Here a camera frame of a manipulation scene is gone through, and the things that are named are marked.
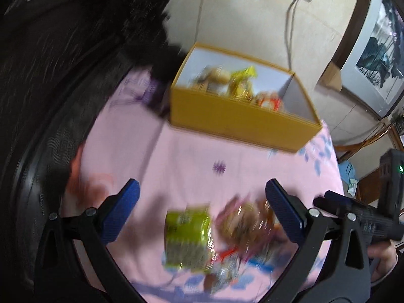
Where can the green yellow snack packet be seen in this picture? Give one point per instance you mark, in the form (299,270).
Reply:
(186,240)

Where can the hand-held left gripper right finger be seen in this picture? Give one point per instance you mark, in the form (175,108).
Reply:
(284,214)

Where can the pink floral bedsheet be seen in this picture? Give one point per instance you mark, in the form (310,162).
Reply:
(189,170)

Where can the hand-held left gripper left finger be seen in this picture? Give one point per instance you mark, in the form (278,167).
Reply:
(124,206)

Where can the white printed snack packet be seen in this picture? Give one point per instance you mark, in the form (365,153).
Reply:
(222,270)

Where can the tan cardboard box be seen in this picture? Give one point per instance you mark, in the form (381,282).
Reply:
(331,77)

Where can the framed ink painting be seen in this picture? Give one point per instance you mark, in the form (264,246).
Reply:
(375,56)

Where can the yellow snack bag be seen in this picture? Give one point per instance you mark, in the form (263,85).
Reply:
(243,83)

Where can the wooden chair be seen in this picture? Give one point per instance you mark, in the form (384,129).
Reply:
(359,148)

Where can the yellow cardboard box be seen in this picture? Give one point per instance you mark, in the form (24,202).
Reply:
(236,120)

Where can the person's right forearm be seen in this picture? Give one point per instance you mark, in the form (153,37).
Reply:
(393,290)

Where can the clear cracker packet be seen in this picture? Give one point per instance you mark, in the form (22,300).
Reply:
(249,227)

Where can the person's right hand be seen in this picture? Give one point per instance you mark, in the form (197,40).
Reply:
(382,258)

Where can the blue cloth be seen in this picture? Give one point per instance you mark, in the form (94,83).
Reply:
(348,171)

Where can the red snack packet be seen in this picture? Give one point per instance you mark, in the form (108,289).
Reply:
(268,101)

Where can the white green paper packet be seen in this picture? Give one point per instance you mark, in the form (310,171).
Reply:
(352,187)

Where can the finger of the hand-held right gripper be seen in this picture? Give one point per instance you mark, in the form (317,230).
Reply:
(329,208)
(341,198)

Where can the clear bun packet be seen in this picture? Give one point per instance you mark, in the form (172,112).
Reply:
(214,75)

